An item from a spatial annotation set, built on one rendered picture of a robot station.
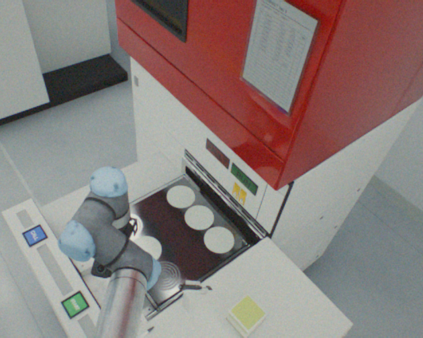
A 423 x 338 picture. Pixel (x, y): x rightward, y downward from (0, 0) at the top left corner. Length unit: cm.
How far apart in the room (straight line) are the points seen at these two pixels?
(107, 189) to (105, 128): 216
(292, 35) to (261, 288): 70
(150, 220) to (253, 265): 38
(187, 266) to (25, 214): 53
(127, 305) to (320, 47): 58
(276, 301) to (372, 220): 167
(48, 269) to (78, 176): 151
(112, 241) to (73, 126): 225
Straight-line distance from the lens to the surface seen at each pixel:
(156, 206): 136
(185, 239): 129
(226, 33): 95
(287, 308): 117
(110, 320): 73
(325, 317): 119
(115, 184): 82
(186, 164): 146
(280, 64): 84
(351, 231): 264
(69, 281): 119
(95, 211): 81
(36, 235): 128
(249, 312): 106
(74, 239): 79
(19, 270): 237
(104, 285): 125
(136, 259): 83
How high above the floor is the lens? 201
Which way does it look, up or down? 48 degrees down
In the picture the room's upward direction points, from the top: 9 degrees clockwise
